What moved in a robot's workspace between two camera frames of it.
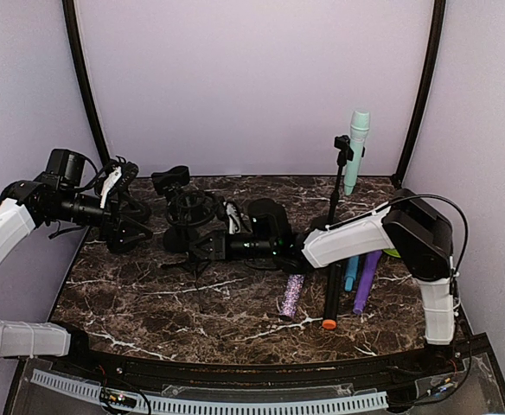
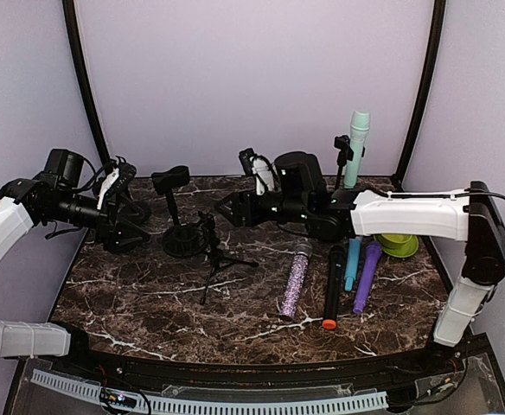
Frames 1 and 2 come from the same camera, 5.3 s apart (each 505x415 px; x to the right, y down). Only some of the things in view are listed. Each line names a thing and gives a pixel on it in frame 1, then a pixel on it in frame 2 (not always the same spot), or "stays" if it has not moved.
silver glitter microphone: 292,294 stays
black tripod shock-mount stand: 186,212 -> 218,260
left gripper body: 110,202 stays
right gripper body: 236,252 -> 255,216
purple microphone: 370,266 stays
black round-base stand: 127,235 stays
